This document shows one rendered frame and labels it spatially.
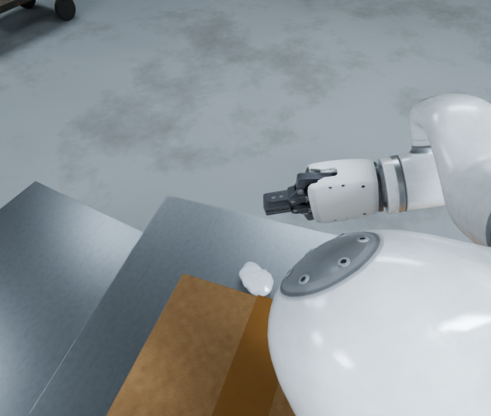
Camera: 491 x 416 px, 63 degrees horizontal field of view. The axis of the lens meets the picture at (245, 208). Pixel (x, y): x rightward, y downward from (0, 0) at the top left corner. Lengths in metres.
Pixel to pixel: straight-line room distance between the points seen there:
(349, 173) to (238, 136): 1.91
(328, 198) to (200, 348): 0.29
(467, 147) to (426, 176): 0.11
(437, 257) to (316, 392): 0.07
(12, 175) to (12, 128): 0.46
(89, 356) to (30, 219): 0.39
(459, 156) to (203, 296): 0.32
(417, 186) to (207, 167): 1.77
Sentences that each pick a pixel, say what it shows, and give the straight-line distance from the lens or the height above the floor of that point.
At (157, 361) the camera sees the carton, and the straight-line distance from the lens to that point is 0.45.
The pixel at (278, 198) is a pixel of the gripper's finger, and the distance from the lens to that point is 0.62.
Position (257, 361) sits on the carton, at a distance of 0.44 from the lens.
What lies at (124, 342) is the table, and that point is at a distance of 0.80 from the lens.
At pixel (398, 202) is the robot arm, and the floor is 1.11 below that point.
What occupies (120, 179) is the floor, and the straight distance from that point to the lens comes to 2.31.
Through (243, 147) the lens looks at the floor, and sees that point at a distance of 2.39.
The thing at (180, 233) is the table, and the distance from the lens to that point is 0.90.
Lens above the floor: 1.53
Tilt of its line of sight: 48 degrees down
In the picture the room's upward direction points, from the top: 2 degrees counter-clockwise
